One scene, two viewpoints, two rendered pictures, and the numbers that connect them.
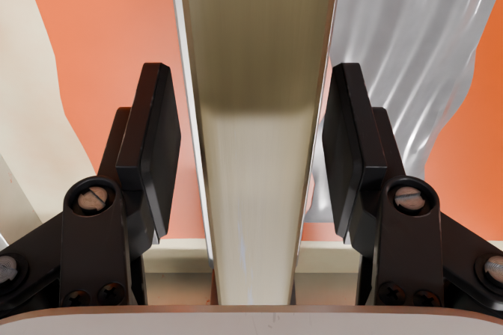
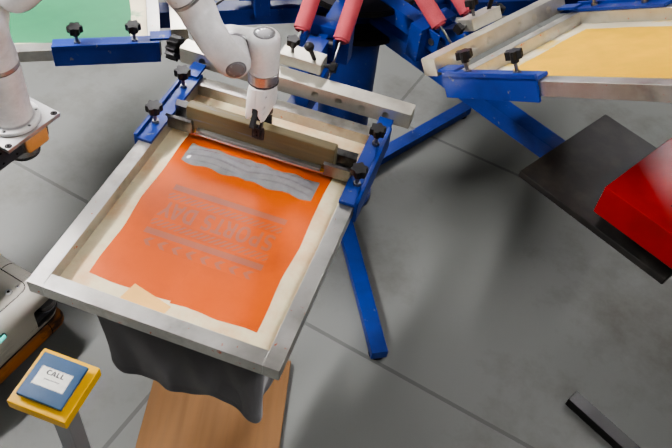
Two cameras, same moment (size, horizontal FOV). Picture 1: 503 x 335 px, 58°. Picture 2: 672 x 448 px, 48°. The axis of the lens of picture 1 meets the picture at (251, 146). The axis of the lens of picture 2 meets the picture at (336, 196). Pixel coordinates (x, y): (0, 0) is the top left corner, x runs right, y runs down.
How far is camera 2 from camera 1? 187 cm
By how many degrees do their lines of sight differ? 52
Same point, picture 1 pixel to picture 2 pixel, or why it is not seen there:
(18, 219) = (231, 99)
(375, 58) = (239, 162)
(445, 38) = (239, 170)
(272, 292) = (235, 118)
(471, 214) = (175, 172)
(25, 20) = not seen: hidden behind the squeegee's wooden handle
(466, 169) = (196, 172)
